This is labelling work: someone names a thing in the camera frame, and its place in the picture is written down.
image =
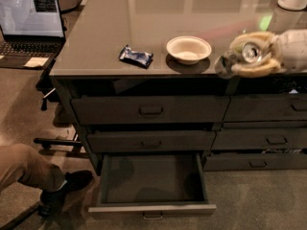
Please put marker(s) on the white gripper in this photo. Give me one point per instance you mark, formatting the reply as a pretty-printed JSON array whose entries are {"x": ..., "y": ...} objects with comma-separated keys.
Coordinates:
[{"x": 293, "y": 50}]

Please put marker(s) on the top right drawer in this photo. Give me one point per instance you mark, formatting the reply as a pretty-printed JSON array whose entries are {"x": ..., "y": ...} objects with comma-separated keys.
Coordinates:
[{"x": 267, "y": 108}]

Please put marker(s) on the middle right drawer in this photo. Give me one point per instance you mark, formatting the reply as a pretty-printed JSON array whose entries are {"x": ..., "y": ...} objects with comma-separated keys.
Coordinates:
[{"x": 261, "y": 139}]

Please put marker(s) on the middle left drawer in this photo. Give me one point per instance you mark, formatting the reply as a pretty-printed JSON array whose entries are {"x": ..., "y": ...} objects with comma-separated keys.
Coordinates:
[{"x": 135, "y": 141}]

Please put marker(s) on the bottom right drawer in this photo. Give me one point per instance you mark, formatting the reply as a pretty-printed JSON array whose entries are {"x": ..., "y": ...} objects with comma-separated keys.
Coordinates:
[{"x": 254, "y": 162}]

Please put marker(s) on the open bottom left drawer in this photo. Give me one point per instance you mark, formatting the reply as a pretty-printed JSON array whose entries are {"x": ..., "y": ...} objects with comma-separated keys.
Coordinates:
[{"x": 152, "y": 187}]

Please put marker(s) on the top left drawer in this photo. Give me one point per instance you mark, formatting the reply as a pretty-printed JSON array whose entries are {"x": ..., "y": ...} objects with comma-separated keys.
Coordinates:
[{"x": 149, "y": 109}]

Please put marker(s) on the white paper bowl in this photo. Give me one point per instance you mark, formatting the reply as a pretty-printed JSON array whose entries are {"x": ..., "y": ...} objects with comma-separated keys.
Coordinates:
[{"x": 188, "y": 50}]

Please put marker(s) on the blue snack wrapper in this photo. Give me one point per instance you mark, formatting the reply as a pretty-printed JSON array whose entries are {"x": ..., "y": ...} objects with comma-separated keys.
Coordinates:
[{"x": 140, "y": 59}]

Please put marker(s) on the white sticky note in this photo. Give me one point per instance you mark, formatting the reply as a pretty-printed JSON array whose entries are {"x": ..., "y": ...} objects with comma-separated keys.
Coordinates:
[{"x": 35, "y": 62}]

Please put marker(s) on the open laptop computer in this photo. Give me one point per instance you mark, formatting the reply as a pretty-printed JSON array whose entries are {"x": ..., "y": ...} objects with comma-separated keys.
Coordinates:
[{"x": 30, "y": 29}]

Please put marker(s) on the black shoe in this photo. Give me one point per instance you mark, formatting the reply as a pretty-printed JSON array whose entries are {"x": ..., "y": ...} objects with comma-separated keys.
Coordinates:
[{"x": 52, "y": 202}]

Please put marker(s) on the person's leg khaki trousers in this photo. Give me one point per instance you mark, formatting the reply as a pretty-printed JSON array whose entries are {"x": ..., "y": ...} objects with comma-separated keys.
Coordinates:
[{"x": 23, "y": 164}]

